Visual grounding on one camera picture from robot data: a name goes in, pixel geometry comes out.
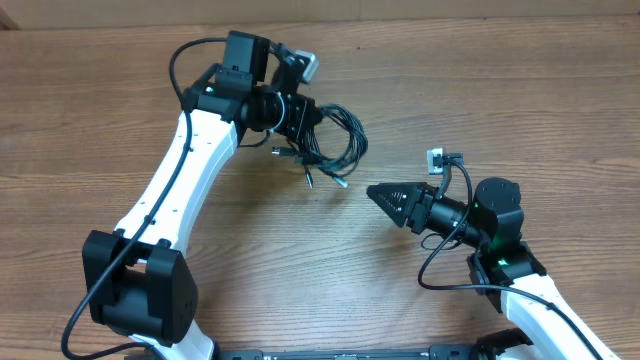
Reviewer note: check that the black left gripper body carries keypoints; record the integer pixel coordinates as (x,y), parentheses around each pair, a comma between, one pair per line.
(280,113)

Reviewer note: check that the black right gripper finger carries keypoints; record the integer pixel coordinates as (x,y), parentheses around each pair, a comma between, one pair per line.
(396,193)
(398,213)

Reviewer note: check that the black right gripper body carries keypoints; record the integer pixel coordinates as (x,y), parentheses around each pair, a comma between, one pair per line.
(418,214)

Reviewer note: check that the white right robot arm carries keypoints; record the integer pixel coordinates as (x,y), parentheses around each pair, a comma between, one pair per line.
(502,267)

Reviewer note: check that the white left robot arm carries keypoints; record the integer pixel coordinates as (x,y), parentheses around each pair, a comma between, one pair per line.
(137,278)

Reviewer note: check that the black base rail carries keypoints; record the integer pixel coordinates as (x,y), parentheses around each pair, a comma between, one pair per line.
(434,352)

